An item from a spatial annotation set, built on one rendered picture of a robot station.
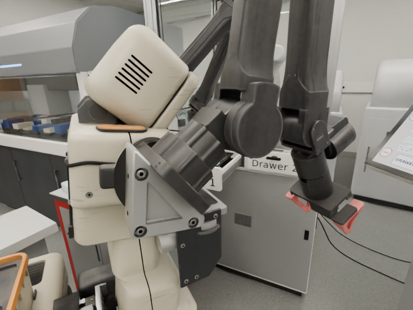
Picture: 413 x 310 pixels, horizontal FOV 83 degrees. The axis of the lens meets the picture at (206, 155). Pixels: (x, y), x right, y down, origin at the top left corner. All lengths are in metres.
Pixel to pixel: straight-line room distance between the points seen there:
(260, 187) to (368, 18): 3.49
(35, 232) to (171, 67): 0.90
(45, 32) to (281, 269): 2.06
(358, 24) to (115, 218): 4.27
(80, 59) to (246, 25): 1.41
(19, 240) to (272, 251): 1.25
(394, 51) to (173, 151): 4.23
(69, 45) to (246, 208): 1.40
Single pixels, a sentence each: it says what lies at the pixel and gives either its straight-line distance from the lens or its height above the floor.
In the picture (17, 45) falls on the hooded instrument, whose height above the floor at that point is 1.55.
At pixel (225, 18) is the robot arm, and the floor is 1.47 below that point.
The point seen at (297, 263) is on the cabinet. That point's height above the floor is 0.27.
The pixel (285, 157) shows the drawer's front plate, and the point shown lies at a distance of 1.27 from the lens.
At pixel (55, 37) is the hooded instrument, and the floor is 1.57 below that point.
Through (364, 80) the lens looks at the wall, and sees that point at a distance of 4.39.
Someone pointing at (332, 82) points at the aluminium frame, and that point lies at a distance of 1.22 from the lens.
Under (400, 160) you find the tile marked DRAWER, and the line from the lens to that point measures 1.10.
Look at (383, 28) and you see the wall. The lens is 4.43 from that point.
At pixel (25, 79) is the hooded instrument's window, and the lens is 2.14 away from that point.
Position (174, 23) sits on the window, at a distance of 1.51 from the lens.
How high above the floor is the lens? 1.30
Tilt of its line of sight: 18 degrees down
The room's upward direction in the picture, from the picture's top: 2 degrees counter-clockwise
